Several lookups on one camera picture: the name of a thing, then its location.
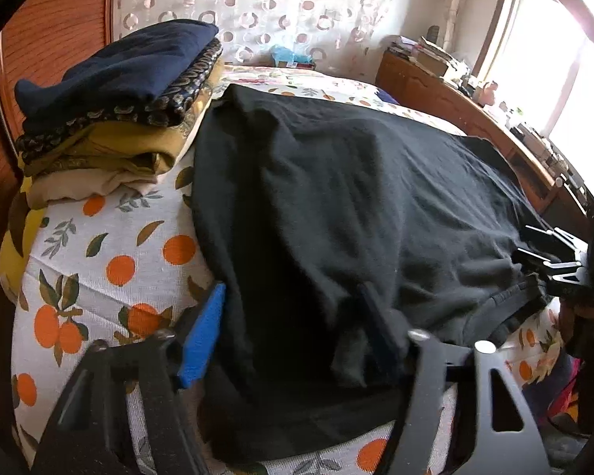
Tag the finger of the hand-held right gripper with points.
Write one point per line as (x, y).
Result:
(557, 237)
(554, 269)

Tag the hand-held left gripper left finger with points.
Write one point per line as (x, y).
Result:
(203, 336)

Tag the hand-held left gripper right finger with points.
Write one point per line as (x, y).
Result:
(440, 405)

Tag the black t-shirt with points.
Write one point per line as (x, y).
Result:
(336, 208)

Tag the stack of folded clothes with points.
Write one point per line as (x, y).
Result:
(128, 148)

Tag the person's right hand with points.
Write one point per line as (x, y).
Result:
(570, 329)

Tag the row of small windowsill items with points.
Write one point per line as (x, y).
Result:
(549, 148)

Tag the orange fruit print bedsheet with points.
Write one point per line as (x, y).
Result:
(104, 257)

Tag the pink figurine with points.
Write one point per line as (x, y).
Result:
(489, 93)

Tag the wooden cabinet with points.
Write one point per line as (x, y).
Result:
(455, 104)

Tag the window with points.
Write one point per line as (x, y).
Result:
(549, 59)

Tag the beige folded garment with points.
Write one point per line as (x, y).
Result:
(79, 185)

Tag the yellow cloth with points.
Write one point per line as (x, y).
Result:
(20, 252)

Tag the blue blanket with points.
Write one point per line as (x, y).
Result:
(388, 96)

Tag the pile of books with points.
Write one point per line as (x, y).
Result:
(430, 57)

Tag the white lace window curtain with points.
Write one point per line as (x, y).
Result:
(453, 5)

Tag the floral quilt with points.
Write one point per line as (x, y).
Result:
(277, 76)

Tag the cardboard box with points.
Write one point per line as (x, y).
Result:
(297, 64)

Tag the blue plastic bag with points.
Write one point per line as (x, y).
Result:
(287, 53)

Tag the sheer circle pattern curtain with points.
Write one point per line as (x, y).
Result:
(257, 5)

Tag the wooden slatted headboard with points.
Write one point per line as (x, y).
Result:
(54, 24)

